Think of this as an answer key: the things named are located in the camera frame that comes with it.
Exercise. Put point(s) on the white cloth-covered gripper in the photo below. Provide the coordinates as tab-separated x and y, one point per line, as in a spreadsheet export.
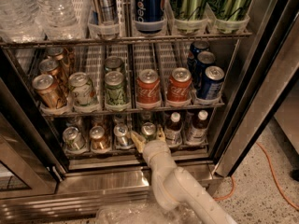
154	149

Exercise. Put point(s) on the green soda can bottom shelf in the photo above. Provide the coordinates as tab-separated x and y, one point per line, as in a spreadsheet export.
148	130

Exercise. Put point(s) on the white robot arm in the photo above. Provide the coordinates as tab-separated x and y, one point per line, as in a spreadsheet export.
173	185

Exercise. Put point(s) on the silver can bottom shelf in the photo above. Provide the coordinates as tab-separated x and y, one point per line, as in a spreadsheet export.
121	134

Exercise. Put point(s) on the orange-brown can bottom shelf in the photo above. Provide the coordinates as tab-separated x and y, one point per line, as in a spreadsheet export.
98	139

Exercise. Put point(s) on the red Coca-Cola can left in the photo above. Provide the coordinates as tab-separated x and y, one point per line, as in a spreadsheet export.
148	89

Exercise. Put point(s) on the red coca-cola can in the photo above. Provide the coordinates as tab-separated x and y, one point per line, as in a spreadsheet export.
179	87
148	89

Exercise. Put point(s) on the red Coca-Cola can right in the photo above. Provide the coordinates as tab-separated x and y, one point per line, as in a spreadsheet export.
179	87

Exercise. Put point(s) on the green can middle shelf front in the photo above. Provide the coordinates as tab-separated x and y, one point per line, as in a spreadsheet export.
115	91

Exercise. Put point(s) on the silver-green can bottom left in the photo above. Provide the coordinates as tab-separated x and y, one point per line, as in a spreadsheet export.
73	139

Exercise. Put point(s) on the white-green can middle shelf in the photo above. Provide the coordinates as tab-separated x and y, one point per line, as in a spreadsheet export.
82	89

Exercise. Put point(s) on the green can middle shelf back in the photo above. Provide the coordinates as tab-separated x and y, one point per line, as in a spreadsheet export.
114	63

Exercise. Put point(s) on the blue Pepsi can front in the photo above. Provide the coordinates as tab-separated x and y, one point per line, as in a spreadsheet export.
211	83

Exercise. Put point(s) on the stainless steel fridge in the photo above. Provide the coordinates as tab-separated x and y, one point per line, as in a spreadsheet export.
258	63

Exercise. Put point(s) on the blue Pepsi can middle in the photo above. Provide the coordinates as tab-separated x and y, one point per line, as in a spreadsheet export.
203	60

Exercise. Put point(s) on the blue Pepsi can back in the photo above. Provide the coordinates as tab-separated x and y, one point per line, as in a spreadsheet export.
195	48

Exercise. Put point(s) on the gold can front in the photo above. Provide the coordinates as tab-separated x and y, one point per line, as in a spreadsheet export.
49	91

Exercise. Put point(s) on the gold can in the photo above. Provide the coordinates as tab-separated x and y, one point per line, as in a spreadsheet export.
53	68
60	55
49	91

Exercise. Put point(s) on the open fridge door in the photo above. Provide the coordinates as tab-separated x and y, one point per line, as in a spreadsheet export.
27	167

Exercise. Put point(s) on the tall blue Pepsi can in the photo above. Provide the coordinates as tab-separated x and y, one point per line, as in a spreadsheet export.
149	16

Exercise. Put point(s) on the gold can middle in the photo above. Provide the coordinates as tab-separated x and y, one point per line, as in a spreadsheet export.
53	68

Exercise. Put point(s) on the gold can back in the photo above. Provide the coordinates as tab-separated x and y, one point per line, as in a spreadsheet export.
60	55

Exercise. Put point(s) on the tall silver plaid can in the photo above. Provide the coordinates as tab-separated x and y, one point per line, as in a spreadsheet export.
105	19

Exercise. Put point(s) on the tall green can left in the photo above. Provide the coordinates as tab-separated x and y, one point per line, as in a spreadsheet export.
188	14

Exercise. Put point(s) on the tall green can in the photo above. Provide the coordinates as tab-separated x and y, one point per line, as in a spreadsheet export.
228	13
188	14

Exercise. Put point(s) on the tall green can right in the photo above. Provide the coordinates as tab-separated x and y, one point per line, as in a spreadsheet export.
228	13

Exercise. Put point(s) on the brown bottle white cap left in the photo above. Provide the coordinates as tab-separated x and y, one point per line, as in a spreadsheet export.
172	130

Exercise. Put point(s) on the brown bottle white cap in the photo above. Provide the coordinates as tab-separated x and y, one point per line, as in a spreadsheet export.
195	134
172	130

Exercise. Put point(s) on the brown bottle white cap right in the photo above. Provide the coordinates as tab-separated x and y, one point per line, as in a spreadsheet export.
195	134

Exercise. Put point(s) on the clear plastic wrap bundle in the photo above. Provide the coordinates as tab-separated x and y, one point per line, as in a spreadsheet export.
145	213

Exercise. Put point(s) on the clear water bottle right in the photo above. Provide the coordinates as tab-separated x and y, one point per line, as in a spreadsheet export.
59	20

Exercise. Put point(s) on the clear water bottle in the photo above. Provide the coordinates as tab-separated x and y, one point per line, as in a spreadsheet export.
59	20
17	25

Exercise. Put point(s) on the clear water bottle left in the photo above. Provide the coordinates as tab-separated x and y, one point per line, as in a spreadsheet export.
17	25

